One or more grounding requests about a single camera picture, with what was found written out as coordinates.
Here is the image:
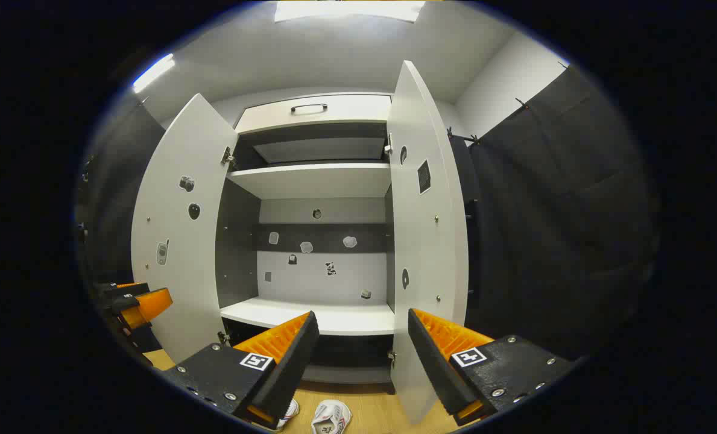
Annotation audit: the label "white shoe cabinet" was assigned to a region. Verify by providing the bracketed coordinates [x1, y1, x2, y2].
[215, 92, 396, 395]

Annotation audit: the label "small ceiling light panel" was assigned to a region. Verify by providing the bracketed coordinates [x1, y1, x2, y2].
[132, 53, 176, 94]

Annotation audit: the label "white shoe cabinet door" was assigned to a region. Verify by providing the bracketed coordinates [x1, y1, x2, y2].
[386, 59, 470, 425]
[130, 93, 240, 364]

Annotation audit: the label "black backdrop cloth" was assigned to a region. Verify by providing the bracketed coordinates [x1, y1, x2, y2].
[449, 63, 662, 362]

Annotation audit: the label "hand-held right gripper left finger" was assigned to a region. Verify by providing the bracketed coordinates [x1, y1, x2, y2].
[159, 310, 321, 430]

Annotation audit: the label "white canvas shoe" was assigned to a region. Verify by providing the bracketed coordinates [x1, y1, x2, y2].
[277, 398, 300, 430]
[311, 399, 353, 434]

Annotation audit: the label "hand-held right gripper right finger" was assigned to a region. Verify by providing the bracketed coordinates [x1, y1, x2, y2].
[408, 308, 576, 427]

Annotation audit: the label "white cabinet drawer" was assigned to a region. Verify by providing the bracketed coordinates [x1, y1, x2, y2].
[235, 93, 392, 134]

